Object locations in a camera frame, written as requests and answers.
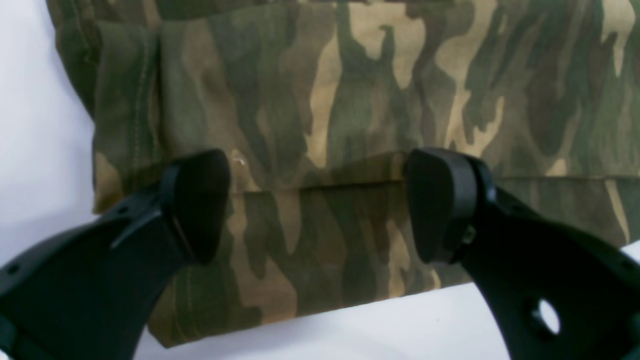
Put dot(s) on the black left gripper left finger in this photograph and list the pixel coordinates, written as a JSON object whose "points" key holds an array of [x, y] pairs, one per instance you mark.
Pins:
{"points": [[88, 292]]}

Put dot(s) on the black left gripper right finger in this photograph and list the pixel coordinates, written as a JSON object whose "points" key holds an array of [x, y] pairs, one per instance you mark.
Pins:
{"points": [[555, 292]]}

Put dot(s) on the camouflage T-shirt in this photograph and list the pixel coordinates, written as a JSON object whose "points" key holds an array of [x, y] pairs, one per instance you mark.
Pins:
{"points": [[317, 103]]}

